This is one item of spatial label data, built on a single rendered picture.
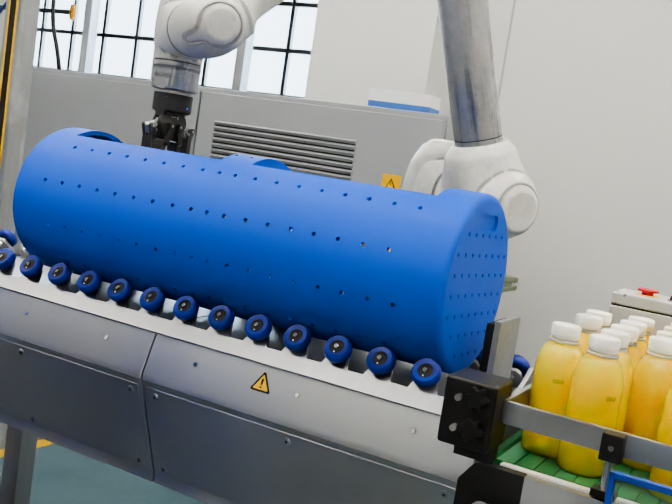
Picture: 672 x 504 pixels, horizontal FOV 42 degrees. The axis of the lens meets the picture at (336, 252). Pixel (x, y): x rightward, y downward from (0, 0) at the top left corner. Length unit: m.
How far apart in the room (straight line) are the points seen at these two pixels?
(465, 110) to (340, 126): 1.44
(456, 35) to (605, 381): 0.87
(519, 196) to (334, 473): 0.71
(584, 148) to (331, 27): 1.35
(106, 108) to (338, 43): 1.19
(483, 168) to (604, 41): 2.48
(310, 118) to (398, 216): 2.01
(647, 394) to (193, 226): 0.74
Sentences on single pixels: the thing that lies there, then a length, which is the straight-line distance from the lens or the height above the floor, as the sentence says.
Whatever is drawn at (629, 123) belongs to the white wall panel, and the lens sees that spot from 4.16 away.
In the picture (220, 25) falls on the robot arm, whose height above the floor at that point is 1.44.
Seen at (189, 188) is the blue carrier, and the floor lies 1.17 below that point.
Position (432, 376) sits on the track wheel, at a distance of 1.31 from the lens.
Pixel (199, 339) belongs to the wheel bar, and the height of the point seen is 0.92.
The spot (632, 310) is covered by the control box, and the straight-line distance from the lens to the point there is 1.58.
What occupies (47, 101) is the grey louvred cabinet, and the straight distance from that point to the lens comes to 4.24.
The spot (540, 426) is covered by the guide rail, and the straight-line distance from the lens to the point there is 1.17.
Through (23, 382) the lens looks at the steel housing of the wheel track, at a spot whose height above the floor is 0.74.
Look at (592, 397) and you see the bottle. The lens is 1.18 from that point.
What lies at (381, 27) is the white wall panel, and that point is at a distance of 4.33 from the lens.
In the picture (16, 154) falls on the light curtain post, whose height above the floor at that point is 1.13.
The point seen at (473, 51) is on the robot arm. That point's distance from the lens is 1.82.
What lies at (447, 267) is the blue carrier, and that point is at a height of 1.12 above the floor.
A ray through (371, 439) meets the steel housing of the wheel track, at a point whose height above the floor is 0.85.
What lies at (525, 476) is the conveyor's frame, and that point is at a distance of 1.17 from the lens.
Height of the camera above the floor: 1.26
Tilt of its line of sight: 6 degrees down
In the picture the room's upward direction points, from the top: 9 degrees clockwise
